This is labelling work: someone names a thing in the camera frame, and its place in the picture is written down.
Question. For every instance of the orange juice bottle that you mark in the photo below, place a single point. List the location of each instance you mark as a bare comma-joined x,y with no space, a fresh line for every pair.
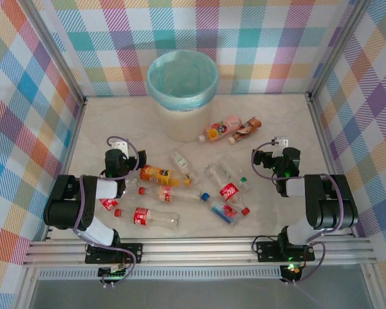
157,174

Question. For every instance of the clear unlabelled plastic bottle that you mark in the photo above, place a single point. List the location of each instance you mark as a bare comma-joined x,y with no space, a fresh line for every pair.
132,187

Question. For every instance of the clear bottle green cap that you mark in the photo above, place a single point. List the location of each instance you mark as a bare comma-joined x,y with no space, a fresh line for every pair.
243,181

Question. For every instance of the brown label drink bottle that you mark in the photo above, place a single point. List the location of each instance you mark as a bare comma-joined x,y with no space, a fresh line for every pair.
246,128

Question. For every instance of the small clear green-label bottle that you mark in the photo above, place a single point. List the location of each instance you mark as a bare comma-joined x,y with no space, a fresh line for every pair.
180,161

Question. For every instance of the cola bottle red label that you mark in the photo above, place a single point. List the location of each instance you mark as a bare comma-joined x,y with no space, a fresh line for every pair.
109,203
229,191
141,217

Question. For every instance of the clear bottle peach label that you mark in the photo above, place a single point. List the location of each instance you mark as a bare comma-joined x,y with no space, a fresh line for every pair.
180,194

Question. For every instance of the pink label drink bottle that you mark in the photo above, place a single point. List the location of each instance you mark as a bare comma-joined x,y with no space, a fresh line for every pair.
220,127

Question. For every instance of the blue-cap bottle blue label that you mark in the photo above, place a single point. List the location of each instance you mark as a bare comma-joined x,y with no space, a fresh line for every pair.
223,210

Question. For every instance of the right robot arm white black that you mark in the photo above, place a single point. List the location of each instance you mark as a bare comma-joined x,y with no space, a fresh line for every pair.
328,209

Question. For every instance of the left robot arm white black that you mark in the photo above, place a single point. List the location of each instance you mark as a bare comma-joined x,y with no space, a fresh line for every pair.
67,212

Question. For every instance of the right controller circuit board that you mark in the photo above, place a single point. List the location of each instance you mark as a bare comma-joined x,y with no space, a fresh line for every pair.
292,271

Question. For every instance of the controller circuit board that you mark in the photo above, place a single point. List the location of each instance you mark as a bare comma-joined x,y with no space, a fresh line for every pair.
114,274
292,271

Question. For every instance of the left controller circuit board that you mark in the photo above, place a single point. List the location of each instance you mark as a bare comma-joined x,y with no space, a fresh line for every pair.
114,274

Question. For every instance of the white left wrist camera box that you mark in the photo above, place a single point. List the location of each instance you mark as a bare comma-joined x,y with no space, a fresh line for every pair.
120,146

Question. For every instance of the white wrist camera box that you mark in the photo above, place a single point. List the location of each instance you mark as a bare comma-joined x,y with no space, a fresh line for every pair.
281,141
120,146

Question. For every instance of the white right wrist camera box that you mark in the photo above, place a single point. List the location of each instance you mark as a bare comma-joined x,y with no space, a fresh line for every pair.
281,141

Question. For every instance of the aluminium table side rail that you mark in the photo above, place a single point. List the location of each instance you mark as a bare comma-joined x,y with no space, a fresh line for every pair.
71,145
321,138

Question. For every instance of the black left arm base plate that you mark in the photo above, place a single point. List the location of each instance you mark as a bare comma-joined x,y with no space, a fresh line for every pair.
132,252

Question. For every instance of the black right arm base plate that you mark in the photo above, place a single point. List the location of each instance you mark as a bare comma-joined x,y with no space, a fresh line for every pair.
267,251

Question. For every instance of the aluminium mounting rail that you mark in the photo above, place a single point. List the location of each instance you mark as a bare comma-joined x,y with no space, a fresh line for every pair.
196,252

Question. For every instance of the aluminium frame post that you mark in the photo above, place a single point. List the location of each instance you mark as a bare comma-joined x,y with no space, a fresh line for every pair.
56,54
341,48

